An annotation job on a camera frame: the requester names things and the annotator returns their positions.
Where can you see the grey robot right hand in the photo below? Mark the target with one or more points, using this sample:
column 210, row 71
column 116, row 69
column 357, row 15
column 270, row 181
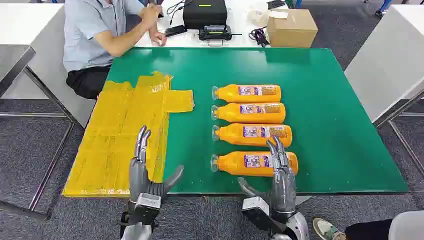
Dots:
column 283, row 188

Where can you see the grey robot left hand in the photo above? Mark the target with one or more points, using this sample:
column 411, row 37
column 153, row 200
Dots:
column 139, row 175

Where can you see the orange drink bottle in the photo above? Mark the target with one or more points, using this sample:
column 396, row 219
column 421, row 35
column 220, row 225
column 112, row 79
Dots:
column 232, row 113
column 232, row 94
column 232, row 164
column 232, row 134

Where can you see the yellow plastic sheet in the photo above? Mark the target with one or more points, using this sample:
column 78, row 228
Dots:
column 109, row 149

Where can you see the green table mat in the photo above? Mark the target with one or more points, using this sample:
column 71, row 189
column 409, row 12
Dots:
column 331, row 132

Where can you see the person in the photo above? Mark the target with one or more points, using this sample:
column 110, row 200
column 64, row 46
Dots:
column 367, row 230
column 86, row 33

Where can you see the black smartphone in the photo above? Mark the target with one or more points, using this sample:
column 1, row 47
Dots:
column 175, row 30

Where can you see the brown cardboard box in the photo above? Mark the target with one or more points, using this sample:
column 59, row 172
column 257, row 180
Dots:
column 291, row 31

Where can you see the black remote controller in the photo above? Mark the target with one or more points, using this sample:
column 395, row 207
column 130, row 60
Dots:
column 215, row 33

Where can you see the white table with steel legs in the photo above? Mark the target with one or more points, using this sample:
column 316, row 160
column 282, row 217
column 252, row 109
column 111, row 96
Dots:
column 387, row 59
column 43, row 30

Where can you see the black carrying case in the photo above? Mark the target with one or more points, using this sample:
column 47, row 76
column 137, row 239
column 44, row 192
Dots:
column 203, row 15

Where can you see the white paper slip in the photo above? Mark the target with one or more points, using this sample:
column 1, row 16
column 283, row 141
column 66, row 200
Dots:
column 278, row 14

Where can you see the white desk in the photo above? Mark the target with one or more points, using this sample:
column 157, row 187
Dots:
column 238, row 20

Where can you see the small black flat device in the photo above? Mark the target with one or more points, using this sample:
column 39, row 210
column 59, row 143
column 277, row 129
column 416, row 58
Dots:
column 276, row 4

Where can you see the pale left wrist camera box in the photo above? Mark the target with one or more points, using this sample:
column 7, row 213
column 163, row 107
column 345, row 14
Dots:
column 147, row 207

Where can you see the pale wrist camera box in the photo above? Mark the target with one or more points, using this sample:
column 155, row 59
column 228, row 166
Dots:
column 147, row 207
column 256, row 212

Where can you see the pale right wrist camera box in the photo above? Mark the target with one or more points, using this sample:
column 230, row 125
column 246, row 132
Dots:
column 256, row 212

